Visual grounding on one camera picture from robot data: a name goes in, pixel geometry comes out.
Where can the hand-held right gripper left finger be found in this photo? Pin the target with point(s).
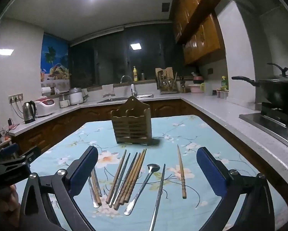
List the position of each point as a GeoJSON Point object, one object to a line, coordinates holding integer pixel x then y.
{"type": "Point", "coordinates": [85, 170]}

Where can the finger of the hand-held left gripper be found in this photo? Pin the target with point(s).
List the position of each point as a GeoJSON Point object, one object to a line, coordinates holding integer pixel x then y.
{"type": "Point", "coordinates": [26, 157]}
{"type": "Point", "coordinates": [10, 149]}

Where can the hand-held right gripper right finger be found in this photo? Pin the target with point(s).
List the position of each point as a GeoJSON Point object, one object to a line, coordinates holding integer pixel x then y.
{"type": "Point", "coordinates": [210, 170]}

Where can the brown wooden chopstick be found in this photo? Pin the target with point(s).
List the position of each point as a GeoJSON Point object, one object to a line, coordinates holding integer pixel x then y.
{"type": "Point", "coordinates": [115, 176]}
{"type": "Point", "coordinates": [96, 190]}

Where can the dark wooden chopstick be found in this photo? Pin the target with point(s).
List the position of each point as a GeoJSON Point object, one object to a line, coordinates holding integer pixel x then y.
{"type": "Point", "coordinates": [125, 181]}

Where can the light wooden chopstick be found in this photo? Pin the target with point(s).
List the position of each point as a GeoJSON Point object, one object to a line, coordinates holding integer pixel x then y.
{"type": "Point", "coordinates": [181, 173]}
{"type": "Point", "coordinates": [133, 176]}
{"type": "Point", "coordinates": [136, 174]}
{"type": "Point", "coordinates": [129, 180]}

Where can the long metal chopstick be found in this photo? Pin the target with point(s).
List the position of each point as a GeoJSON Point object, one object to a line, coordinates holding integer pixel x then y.
{"type": "Point", "coordinates": [159, 192]}

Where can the wooden utensil holder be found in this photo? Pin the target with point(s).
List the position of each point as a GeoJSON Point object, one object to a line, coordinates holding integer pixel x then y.
{"type": "Point", "coordinates": [130, 127]}

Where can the person's left hand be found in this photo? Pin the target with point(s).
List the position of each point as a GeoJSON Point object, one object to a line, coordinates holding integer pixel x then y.
{"type": "Point", "coordinates": [5, 199]}

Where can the steel electric kettle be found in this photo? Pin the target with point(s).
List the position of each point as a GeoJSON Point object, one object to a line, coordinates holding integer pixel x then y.
{"type": "Point", "coordinates": [29, 113]}

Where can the floral blue tablecloth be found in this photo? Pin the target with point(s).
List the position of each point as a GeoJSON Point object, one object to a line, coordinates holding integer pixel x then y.
{"type": "Point", "coordinates": [194, 130]}

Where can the brown lower cabinets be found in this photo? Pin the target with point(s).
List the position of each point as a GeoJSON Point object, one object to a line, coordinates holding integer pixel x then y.
{"type": "Point", "coordinates": [62, 122]}

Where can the white red rice cooker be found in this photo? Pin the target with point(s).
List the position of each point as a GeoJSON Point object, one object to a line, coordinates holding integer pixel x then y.
{"type": "Point", "coordinates": [45, 107]}

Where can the metal spoon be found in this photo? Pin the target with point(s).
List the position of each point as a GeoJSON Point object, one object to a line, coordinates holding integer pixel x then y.
{"type": "Point", "coordinates": [144, 185]}

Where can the white kitchen countertop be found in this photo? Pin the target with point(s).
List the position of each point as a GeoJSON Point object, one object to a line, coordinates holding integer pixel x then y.
{"type": "Point", "coordinates": [218, 110]}

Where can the glass storage jar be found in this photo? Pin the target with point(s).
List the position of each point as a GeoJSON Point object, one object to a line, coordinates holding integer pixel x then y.
{"type": "Point", "coordinates": [64, 102]}

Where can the white jar with metal lid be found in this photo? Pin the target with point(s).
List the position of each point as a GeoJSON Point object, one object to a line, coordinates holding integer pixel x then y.
{"type": "Point", "coordinates": [76, 97]}

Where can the row of spice jars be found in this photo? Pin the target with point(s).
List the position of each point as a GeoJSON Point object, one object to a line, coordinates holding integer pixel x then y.
{"type": "Point", "coordinates": [222, 93]}

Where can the steel gas stove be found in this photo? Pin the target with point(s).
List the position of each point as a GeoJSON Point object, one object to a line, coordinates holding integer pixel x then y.
{"type": "Point", "coordinates": [273, 122]}

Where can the white plastic cup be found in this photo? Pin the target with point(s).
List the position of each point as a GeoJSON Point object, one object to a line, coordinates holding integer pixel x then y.
{"type": "Point", "coordinates": [207, 89]}

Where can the steel kitchen sink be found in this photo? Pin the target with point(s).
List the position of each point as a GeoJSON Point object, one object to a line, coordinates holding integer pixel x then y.
{"type": "Point", "coordinates": [124, 98]}

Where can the hanging dish cloth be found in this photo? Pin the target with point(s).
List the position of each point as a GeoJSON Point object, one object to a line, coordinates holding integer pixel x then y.
{"type": "Point", "coordinates": [108, 90]}

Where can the pink pot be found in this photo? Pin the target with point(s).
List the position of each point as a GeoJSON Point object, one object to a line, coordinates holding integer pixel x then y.
{"type": "Point", "coordinates": [195, 86]}

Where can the cooking oil bottle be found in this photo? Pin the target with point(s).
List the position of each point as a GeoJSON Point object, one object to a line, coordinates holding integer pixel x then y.
{"type": "Point", "coordinates": [224, 83]}

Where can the knife block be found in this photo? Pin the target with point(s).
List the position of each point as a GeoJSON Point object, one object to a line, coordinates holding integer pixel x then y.
{"type": "Point", "coordinates": [183, 85]}

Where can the chrome faucet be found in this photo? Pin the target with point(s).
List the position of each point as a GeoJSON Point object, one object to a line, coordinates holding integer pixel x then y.
{"type": "Point", "coordinates": [132, 89]}

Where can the dish rack with cutting board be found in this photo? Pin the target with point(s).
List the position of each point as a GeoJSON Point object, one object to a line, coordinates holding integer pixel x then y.
{"type": "Point", "coordinates": [165, 80]}

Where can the yellow detergent bottle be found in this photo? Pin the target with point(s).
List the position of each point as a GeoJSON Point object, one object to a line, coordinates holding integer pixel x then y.
{"type": "Point", "coordinates": [135, 74]}

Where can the small grey bottle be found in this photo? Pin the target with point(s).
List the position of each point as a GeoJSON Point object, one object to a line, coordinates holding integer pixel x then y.
{"type": "Point", "coordinates": [142, 75]}

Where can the dark kitchen window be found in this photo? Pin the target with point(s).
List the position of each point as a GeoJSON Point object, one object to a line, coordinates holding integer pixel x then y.
{"type": "Point", "coordinates": [105, 57]}

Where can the wooden upper cabinets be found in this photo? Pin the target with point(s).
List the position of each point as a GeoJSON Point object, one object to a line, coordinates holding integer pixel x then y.
{"type": "Point", "coordinates": [199, 28]}

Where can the ceiling vent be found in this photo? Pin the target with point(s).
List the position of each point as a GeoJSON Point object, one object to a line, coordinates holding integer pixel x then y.
{"type": "Point", "coordinates": [166, 7]}

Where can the wall power socket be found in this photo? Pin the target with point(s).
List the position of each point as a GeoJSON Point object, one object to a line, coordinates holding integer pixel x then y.
{"type": "Point", "coordinates": [15, 98]}

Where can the dark wall socket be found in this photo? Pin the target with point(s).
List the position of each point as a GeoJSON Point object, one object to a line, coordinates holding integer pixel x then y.
{"type": "Point", "coordinates": [210, 71]}

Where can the fruit wall poster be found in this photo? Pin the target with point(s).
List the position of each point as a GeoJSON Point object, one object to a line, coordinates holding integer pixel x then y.
{"type": "Point", "coordinates": [55, 60]}

